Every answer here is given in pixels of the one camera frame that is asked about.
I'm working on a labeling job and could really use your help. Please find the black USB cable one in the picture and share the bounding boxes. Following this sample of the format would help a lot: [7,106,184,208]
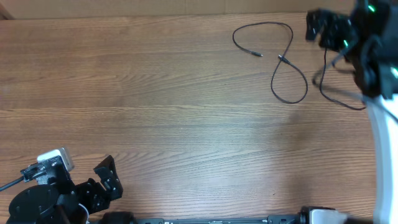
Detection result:
[312,46,368,111]

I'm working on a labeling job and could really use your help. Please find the black USB cable three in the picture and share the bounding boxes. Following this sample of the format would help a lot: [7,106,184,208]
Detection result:
[270,54,309,105]

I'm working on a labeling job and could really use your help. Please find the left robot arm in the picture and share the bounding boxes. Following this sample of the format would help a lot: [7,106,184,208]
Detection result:
[7,156,123,223]

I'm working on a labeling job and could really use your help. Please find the black USB cable two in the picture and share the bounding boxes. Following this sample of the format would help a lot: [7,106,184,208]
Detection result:
[232,21,294,58]

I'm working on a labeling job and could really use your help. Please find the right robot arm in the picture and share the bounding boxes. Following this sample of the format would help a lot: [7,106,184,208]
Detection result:
[305,1,397,223]

